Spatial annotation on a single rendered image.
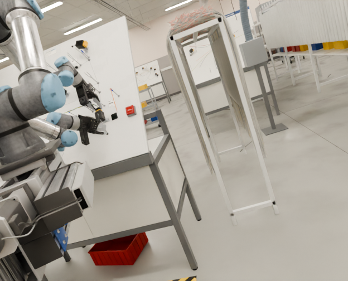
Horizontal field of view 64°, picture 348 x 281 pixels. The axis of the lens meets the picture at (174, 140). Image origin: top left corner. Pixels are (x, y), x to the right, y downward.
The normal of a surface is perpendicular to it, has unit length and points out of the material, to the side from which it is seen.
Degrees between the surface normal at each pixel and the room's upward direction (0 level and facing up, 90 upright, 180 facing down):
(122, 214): 90
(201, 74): 50
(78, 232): 90
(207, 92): 90
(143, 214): 90
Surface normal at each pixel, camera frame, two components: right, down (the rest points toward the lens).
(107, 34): -0.31, -0.29
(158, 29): -0.07, 0.29
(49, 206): 0.26, 0.16
